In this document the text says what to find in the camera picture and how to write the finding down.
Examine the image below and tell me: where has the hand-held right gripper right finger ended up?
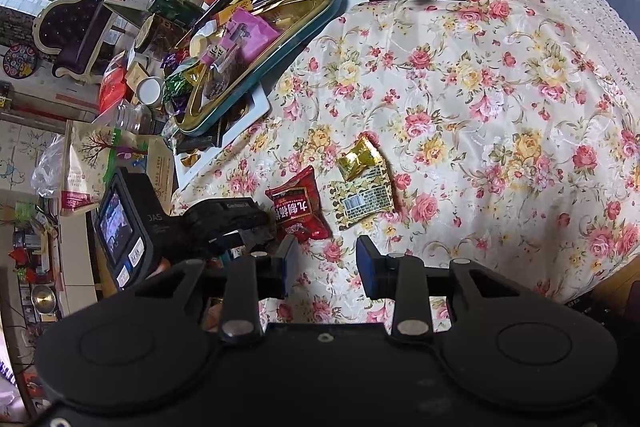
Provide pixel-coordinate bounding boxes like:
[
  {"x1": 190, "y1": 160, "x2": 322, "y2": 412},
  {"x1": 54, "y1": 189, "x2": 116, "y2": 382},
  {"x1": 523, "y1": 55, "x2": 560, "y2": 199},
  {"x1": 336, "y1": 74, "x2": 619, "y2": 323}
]
[{"x1": 356, "y1": 234, "x2": 522, "y2": 345}]

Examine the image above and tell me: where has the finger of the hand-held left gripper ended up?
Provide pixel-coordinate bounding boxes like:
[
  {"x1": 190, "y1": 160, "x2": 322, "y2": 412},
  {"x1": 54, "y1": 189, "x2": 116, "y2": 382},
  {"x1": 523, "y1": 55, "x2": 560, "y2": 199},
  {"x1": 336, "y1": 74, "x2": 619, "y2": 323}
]
[{"x1": 229, "y1": 208, "x2": 280, "y2": 254}]

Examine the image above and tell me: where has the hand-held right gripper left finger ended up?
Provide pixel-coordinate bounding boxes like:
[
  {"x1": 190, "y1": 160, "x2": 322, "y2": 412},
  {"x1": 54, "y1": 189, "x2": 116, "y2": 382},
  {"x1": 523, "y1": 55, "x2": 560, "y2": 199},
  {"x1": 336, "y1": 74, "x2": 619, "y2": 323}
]
[{"x1": 134, "y1": 234, "x2": 301, "y2": 345}]

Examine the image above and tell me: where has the dark red snack packet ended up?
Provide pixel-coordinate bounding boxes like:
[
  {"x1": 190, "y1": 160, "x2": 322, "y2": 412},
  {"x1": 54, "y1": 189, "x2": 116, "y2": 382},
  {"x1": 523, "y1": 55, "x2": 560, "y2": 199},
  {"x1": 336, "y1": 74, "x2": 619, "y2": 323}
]
[{"x1": 265, "y1": 167, "x2": 333, "y2": 243}]

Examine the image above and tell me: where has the black gold patterned packet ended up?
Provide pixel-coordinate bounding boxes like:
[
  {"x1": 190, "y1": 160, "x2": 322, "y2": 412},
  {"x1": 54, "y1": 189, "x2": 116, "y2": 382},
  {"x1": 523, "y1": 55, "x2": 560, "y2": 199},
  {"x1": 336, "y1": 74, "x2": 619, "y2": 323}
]
[{"x1": 330, "y1": 162, "x2": 396, "y2": 230}]

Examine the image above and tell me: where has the gold foil snack packet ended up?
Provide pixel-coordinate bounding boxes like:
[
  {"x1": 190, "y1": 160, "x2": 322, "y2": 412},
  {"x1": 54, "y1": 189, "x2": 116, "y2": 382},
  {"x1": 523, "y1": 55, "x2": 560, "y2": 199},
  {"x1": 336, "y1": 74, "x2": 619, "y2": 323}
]
[{"x1": 336, "y1": 134, "x2": 383, "y2": 180}]

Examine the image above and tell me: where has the brown paper bag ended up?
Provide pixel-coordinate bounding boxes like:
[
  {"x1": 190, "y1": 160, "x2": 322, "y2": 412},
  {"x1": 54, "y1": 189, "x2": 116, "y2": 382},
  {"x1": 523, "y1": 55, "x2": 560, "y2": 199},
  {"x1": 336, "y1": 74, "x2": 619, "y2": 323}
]
[{"x1": 145, "y1": 137, "x2": 176, "y2": 202}]

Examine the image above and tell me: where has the white low cabinet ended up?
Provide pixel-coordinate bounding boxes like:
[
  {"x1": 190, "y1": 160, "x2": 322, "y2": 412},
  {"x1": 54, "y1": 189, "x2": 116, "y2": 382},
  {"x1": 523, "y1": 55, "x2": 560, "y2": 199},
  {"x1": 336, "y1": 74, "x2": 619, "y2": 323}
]
[{"x1": 57, "y1": 207, "x2": 101, "y2": 318}]

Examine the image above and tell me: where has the beige snack bag red label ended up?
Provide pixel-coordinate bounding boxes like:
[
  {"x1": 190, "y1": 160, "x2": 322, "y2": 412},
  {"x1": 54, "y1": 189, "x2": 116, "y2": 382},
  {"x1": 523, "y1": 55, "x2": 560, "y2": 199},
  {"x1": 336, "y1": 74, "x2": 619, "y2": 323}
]
[{"x1": 60, "y1": 122, "x2": 151, "y2": 212}]

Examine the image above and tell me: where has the black chocolate box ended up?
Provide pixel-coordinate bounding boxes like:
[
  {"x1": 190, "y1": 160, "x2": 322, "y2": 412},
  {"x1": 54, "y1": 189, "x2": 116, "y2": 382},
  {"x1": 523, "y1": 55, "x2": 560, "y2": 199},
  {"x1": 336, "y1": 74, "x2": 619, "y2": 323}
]
[{"x1": 175, "y1": 122, "x2": 223, "y2": 152}]

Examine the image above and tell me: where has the clear glass jar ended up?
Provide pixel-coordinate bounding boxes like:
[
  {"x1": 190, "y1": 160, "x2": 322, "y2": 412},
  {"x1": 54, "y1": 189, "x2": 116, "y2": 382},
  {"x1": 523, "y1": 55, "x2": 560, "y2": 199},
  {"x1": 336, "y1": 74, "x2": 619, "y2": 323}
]
[{"x1": 92, "y1": 102, "x2": 153, "y2": 135}]

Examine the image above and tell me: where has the white plastic bag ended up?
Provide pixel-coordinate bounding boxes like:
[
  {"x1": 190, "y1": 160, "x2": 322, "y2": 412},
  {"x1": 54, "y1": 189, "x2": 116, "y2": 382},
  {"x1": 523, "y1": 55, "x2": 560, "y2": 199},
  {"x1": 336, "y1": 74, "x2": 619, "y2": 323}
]
[{"x1": 32, "y1": 147, "x2": 66, "y2": 198}]

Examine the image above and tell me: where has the white rectangular tray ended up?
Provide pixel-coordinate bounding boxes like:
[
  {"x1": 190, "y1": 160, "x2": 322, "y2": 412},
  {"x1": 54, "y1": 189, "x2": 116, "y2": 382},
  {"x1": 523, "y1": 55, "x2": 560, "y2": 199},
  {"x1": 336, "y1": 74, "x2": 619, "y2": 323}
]
[{"x1": 175, "y1": 82, "x2": 271, "y2": 192}]

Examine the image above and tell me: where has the metal bowl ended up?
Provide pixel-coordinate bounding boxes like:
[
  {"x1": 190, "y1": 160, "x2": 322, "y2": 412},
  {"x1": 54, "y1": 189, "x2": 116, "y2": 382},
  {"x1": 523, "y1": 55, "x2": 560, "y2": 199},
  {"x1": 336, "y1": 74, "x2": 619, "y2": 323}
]
[{"x1": 30, "y1": 284, "x2": 58, "y2": 315}]

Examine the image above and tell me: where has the pile of wrapped candies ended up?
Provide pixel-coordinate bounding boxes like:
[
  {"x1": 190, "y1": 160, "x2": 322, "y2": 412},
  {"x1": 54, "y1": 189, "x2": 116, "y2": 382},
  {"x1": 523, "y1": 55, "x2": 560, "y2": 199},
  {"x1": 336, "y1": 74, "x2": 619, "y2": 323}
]
[{"x1": 160, "y1": 52, "x2": 241, "y2": 118}]

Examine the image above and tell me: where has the white drawing board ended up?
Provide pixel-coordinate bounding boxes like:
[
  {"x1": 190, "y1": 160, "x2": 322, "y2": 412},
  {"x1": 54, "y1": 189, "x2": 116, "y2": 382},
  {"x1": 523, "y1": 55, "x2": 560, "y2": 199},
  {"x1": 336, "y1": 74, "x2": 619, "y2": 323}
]
[{"x1": 0, "y1": 122, "x2": 63, "y2": 188}]

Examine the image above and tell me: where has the pink snack packet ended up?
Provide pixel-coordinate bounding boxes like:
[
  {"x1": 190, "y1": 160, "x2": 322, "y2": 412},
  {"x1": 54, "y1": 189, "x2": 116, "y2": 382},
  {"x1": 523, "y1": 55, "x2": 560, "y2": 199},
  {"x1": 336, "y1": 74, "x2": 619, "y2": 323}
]
[{"x1": 227, "y1": 9, "x2": 281, "y2": 62}]

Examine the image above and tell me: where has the teal rimmed tin tray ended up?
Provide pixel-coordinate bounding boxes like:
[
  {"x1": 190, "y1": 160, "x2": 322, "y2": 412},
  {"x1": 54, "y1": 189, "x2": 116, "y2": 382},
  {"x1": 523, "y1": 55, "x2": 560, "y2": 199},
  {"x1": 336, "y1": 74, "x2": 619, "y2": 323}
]
[{"x1": 172, "y1": 0, "x2": 343, "y2": 138}]

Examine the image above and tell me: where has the floral tablecloth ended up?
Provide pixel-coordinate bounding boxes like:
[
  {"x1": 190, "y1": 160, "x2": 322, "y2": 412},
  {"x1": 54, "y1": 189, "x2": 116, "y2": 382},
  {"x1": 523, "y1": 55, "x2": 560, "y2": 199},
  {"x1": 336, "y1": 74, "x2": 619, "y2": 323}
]
[{"x1": 170, "y1": 0, "x2": 640, "y2": 338}]

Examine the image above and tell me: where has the dark ornate sofa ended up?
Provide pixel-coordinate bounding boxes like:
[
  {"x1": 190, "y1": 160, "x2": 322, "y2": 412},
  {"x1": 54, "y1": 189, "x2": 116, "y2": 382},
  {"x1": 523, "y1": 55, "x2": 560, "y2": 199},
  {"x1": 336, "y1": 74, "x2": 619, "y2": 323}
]
[{"x1": 35, "y1": 0, "x2": 181, "y2": 82}]

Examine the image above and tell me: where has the green can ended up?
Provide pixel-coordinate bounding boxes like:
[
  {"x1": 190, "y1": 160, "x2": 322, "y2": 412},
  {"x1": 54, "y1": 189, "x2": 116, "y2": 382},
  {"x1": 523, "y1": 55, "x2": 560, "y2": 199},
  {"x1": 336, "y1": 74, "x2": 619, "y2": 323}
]
[{"x1": 147, "y1": 0, "x2": 201, "y2": 25}]

